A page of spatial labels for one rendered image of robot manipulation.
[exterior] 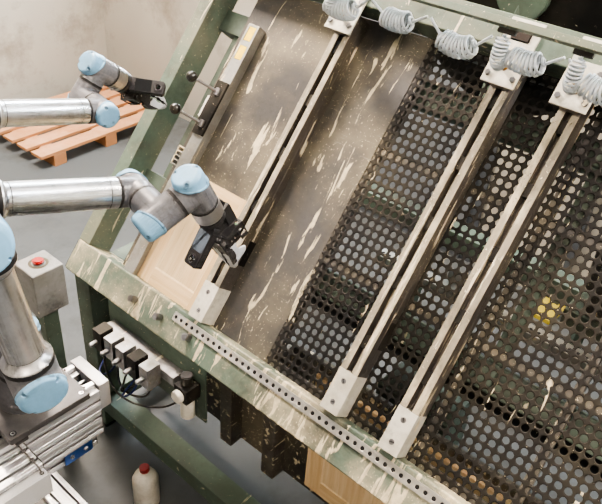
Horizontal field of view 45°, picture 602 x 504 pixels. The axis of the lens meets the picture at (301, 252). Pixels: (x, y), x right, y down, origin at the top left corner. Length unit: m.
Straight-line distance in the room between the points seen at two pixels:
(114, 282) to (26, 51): 3.65
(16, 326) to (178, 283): 0.93
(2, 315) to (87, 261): 1.13
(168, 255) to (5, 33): 3.65
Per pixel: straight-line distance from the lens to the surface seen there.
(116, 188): 1.69
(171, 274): 2.47
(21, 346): 1.65
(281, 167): 2.25
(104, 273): 2.62
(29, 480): 1.92
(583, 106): 1.96
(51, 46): 6.11
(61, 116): 2.17
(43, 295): 2.61
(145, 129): 2.67
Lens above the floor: 2.42
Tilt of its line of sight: 35 degrees down
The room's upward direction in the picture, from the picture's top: 5 degrees clockwise
